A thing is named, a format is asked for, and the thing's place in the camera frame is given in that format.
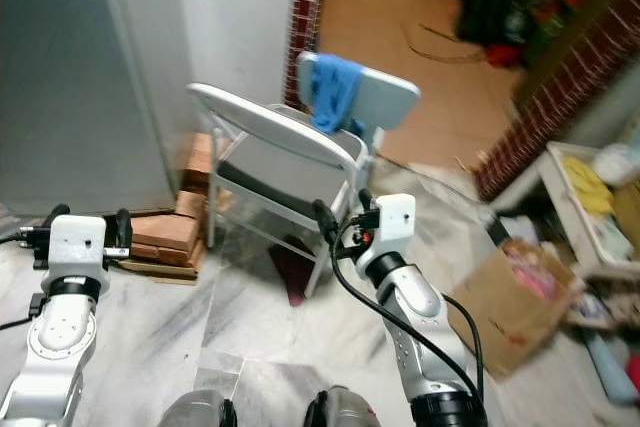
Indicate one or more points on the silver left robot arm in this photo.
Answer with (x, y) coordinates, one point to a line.
(60, 337)

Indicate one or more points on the grey fridge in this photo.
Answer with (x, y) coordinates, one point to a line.
(75, 77)

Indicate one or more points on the stack of red bricks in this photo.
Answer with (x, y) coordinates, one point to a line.
(185, 222)

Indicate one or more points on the white folding chair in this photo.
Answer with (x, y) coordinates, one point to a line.
(275, 172)

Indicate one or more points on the pale blue chair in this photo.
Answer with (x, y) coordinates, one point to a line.
(388, 97)

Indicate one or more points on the blue cloth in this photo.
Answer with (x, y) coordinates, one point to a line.
(335, 92)

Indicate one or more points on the brown cardboard box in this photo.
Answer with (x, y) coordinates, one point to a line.
(510, 307)

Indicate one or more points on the grey robot right leg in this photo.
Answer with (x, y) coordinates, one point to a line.
(350, 409)

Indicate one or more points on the grey robot leg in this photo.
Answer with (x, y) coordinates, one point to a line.
(350, 409)
(195, 410)

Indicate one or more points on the grey robot left leg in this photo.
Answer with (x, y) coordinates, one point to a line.
(195, 410)

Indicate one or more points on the white low shelf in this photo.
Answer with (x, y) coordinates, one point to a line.
(575, 242)

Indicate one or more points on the yellow cloth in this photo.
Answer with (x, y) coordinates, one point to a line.
(585, 185)

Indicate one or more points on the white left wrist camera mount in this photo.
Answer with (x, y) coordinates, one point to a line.
(78, 245)

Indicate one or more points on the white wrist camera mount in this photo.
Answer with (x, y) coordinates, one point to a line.
(396, 219)
(78, 245)

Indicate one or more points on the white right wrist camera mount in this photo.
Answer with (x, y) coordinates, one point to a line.
(396, 219)

